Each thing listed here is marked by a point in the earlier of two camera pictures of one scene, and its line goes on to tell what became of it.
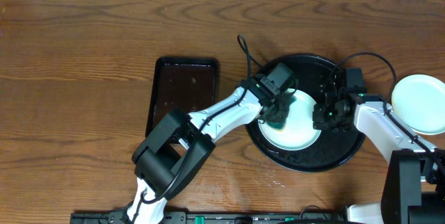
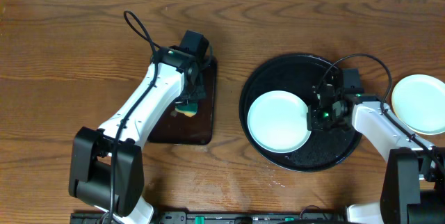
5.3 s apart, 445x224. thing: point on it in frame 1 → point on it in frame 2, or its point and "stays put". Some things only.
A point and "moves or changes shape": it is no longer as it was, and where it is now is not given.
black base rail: [213, 218] stays put
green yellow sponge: [277, 119] → [188, 108]
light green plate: [298, 131] moves or changes shape
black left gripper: [276, 109] → [192, 96]
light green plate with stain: [419, 101] stays put
